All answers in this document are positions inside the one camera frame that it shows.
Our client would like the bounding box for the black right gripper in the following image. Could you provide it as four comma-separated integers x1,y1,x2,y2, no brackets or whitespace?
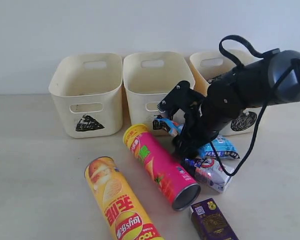
173,97,243,158

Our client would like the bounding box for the blue snack packet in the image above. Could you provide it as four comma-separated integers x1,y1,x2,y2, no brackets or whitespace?
197,135,240,160
152,115,184,137

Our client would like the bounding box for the pink chips can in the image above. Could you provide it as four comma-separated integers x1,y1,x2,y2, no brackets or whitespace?
123,124,201,211

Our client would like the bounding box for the yellow chips can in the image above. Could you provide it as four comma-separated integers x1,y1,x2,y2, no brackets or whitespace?
84,156,163,240

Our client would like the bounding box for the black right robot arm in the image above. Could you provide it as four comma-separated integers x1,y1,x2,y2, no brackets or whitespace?
174,50,300,158

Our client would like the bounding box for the cream bin circle mark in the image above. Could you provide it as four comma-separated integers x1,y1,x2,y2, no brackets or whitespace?
189,48,281,137

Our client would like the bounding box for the silver blue milk carton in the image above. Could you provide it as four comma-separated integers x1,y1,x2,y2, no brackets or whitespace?
181,157,232,193

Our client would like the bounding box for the cream bin square mark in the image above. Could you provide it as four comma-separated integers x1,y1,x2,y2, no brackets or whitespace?
123,51,196,136

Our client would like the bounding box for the purple drink carton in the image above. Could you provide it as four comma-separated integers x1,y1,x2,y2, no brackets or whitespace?
190,198,239,240

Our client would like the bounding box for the cream bin triangle mark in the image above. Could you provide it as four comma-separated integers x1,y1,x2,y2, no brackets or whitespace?
48,53,123,139

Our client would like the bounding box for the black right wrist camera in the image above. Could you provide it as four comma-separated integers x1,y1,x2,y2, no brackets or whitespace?
157,80,205,119

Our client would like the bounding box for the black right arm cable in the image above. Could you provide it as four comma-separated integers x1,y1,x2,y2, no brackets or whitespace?
207,34,300,181

